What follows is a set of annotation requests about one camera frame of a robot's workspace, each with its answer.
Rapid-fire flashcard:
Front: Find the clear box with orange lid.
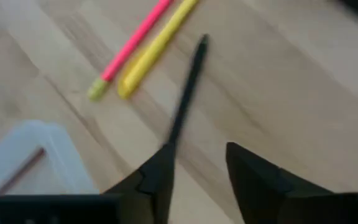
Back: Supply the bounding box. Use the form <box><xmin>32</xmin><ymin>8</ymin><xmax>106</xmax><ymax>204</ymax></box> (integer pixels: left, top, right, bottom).
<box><xmin>0</xmin><ymin>119</ymin><xmax>101</xmax><ymax>202</ymax></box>

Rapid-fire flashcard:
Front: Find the black pen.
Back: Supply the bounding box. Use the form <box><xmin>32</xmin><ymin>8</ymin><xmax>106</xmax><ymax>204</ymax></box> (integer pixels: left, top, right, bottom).
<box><xmin>165</xmin><ymin>33</ymin><xmax>210</xmax><ymax>149</ymax></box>

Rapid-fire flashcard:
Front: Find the pink pencil green eraser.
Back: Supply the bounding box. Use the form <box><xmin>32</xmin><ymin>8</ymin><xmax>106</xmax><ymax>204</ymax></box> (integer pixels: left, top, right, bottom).
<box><xmin>87</xmin><ymin>0</ymin><xmax>173</xmax><ymax>102</ymax></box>

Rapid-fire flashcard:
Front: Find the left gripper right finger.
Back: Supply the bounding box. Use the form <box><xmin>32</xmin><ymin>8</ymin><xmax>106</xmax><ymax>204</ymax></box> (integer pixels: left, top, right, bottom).
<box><xmin>227</xmin><ymin>141</ymin><xmax>358</xmax><ymax>224</ymax></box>

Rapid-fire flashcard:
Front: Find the yellow highlighter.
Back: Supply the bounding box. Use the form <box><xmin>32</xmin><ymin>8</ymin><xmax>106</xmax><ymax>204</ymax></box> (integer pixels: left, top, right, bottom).
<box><xmin>116</xmin><ymin>0</ymin><xmax>198</xmax><ymax>100</ymax></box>

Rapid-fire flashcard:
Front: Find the brown pencil blue cap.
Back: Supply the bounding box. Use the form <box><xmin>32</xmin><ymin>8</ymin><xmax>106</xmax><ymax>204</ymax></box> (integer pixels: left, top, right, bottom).
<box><xmin>0</xmin><ymin>147</ymin><xmax>47</xmax><ymax>197</ymax></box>

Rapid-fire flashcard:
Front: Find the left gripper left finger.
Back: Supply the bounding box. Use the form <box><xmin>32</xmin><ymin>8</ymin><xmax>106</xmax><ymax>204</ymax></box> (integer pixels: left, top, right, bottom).
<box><xmin>0</xmin><ymin>141</ymin><xmax>177</xmax><ymax>224</ymax></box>

